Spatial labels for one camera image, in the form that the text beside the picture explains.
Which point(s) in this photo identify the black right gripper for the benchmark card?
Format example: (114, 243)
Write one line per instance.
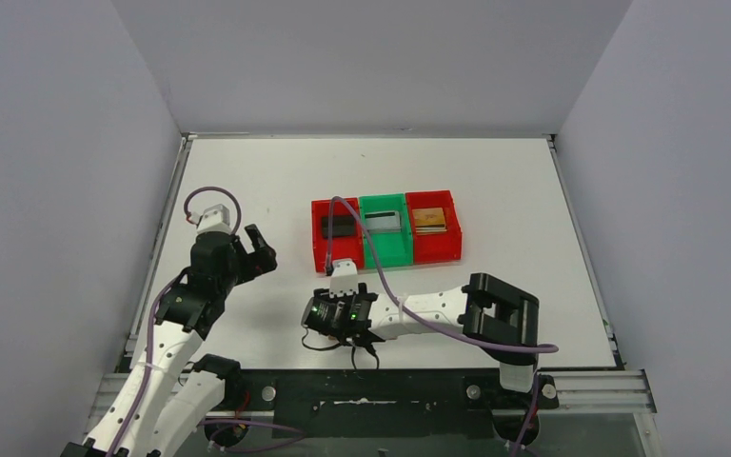
(345, 297)

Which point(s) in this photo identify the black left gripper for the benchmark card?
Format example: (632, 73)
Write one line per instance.
(243, 253)

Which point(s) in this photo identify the red bin with black card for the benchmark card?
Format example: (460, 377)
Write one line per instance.
(342, 248)

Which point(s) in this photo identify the green plastic bin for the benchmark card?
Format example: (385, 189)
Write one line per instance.
(393, 249)

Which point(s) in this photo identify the red bin with gold cards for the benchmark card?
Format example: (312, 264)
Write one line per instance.
(438, 247)

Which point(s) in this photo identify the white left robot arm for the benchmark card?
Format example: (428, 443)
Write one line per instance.
(147, 418)

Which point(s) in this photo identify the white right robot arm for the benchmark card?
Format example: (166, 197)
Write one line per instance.
(487, 313)

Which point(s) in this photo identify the black card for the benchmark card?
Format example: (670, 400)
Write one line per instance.
(338, 226)

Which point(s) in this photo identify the silver card stack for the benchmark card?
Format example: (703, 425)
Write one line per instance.
(383, 221)

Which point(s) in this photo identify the gold card stack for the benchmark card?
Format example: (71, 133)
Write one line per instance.
(429, 220)

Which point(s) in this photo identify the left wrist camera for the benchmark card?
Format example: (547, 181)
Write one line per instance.
(215, 219)

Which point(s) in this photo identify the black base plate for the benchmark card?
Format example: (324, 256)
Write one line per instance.
(389, 421)

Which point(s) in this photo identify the aluminium frame rail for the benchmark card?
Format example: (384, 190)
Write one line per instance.
(569, 391)

